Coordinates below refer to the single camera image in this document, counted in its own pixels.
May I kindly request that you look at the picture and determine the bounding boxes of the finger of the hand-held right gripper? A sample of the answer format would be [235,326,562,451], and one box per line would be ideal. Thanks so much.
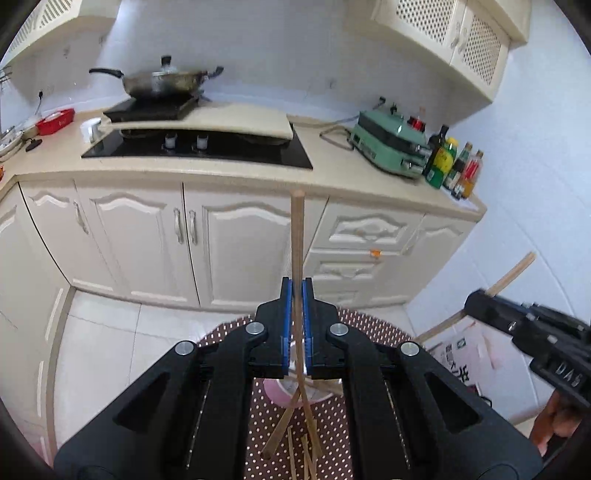
[463,288,539,342]

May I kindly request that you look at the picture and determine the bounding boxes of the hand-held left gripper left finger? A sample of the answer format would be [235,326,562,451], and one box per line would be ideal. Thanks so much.
[53,277,294,480]

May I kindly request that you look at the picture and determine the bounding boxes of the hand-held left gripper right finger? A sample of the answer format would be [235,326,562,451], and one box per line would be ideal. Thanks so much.
[302,277,543,480]

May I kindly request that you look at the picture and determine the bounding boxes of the single wooden chopstick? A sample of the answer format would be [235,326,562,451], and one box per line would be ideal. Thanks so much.
[291,190,324,457]
[413,251,537,344]

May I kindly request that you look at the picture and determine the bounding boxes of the pink cup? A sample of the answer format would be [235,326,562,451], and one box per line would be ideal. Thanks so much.
[262,376,345,409]

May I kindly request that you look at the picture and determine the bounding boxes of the bunch of wooden chopsticks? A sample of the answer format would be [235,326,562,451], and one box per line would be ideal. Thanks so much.
[261,392,319,480]

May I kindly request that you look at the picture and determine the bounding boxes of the person's right hand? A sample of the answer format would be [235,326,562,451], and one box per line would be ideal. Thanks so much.
[527,392,583,457]

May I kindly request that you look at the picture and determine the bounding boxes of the printed white carton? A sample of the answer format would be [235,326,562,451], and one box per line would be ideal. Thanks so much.
[438,318,509,398]

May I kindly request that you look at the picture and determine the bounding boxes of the red label sauce bottle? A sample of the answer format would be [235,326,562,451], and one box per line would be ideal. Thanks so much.
[457,150,485,199]

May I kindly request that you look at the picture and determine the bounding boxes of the brown polka dot tablecloth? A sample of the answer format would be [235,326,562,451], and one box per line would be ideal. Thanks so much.
[196,309,490,480]

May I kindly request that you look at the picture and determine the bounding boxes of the dark sauce bottle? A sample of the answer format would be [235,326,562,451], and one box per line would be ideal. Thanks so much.
[445,142,474,195]

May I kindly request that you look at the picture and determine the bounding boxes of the green bottle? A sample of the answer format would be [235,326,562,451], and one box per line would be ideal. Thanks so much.
[427,137,459,190]

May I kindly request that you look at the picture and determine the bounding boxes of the black glass gas hob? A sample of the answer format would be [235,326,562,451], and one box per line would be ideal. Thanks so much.
[82,128,314,170]

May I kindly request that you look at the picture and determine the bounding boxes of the dark glass bottle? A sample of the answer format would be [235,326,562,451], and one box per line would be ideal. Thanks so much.
[424,124,450,185]

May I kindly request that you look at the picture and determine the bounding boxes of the cream lower cabinets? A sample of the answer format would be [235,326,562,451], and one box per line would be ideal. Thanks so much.
[0,178,481,416]

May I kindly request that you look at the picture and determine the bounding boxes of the cream cabinets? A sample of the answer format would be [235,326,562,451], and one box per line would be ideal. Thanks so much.
[0,0,532,102]
[0,178,481,416]

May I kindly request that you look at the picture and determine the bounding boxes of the green electric cooker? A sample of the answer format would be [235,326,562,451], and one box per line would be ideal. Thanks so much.
[348,108,432,177]

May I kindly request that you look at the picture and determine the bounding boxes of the beige board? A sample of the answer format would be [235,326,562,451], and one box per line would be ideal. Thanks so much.
[99,104,295,141]

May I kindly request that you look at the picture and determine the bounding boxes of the black induction cooker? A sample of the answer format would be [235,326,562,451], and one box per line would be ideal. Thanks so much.
[102,95,204,121]

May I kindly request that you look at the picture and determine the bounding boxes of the cream upper cabinets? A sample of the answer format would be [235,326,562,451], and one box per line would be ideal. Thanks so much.
[0,0,532,102]

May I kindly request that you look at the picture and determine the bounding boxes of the steel wok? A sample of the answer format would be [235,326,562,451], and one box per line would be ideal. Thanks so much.
[89,55,225,100]

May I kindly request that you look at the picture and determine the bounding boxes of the glass wok lid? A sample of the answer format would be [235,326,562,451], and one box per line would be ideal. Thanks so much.
[148,55,185,79]

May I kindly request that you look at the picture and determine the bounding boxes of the red container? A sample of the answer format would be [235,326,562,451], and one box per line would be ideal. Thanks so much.
[36,108,76,136]

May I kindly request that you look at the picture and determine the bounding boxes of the stack of bowls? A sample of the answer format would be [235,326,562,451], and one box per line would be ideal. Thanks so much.
[0,129,26,158]

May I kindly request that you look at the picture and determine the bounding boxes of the black power cord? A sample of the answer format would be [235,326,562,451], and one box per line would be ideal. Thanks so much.
[320,122,361,151]

